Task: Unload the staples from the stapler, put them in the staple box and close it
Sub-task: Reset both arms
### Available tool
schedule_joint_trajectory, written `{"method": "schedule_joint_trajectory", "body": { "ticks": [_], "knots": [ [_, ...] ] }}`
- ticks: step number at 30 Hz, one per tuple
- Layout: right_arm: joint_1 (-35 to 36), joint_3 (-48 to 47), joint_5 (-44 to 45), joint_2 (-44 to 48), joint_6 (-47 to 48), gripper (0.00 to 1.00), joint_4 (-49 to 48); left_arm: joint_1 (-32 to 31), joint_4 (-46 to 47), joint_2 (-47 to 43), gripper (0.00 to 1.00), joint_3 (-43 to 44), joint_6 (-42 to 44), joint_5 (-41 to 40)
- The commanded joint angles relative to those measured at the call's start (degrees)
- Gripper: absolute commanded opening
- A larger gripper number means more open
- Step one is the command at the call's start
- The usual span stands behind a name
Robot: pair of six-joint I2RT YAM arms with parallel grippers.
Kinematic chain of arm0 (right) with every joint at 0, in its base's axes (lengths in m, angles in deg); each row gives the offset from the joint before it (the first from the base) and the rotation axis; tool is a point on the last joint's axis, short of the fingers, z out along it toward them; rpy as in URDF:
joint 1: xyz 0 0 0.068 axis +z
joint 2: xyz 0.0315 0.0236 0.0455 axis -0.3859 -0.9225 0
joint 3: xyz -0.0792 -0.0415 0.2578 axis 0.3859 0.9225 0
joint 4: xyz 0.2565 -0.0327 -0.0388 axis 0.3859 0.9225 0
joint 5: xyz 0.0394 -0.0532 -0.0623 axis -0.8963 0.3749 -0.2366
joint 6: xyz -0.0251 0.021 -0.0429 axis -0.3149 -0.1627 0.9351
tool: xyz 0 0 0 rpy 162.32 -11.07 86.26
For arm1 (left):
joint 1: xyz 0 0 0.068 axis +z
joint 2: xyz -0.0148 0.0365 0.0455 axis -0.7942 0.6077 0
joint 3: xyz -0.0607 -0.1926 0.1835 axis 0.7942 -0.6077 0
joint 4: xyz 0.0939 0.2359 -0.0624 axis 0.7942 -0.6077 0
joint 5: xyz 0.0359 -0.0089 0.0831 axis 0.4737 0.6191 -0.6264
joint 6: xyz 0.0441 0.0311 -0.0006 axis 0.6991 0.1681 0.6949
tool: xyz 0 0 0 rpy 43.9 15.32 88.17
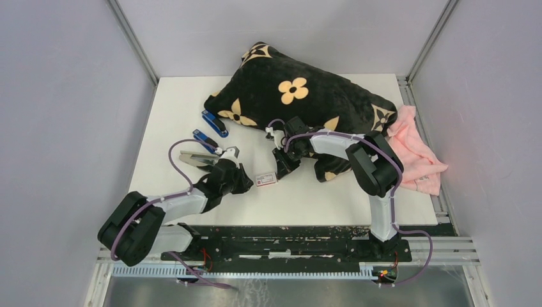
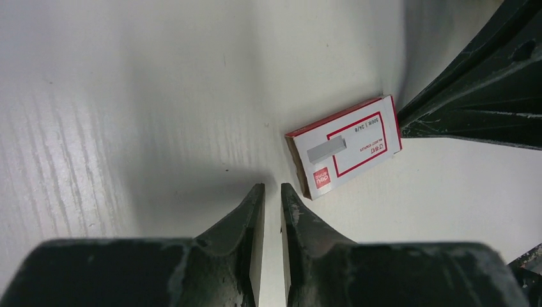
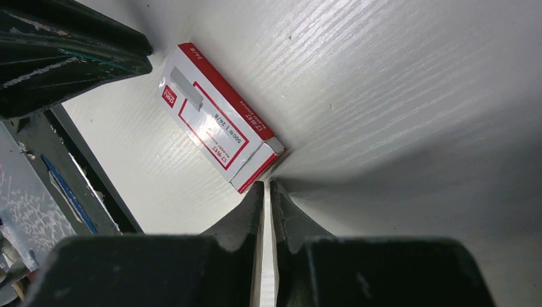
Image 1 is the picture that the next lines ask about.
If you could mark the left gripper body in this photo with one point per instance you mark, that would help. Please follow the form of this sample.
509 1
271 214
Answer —
227 188

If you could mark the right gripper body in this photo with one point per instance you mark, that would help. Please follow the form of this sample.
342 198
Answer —
292 153

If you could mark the red white staple box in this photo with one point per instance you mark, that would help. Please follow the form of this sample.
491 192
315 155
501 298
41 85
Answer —
266 179

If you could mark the grey beige stapler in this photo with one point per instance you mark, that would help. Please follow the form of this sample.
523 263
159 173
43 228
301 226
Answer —
202 161

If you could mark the blue stapler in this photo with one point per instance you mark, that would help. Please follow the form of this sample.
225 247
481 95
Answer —
208 143
216 124

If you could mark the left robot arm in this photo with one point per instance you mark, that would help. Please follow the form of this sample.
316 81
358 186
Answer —
140 226

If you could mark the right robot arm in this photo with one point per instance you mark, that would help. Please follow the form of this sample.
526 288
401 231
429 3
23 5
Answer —
377 169

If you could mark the black pillow with beige flowers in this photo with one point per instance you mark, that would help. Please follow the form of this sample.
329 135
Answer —
270 86

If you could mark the pink cloth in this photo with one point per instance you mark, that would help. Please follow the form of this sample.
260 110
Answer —
422 169

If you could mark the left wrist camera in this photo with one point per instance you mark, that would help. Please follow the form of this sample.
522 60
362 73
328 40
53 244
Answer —
230 153

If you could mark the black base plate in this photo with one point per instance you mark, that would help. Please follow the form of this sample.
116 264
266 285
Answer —
287 248

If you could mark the white cable duct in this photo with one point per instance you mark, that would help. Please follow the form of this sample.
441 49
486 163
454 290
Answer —
177 270

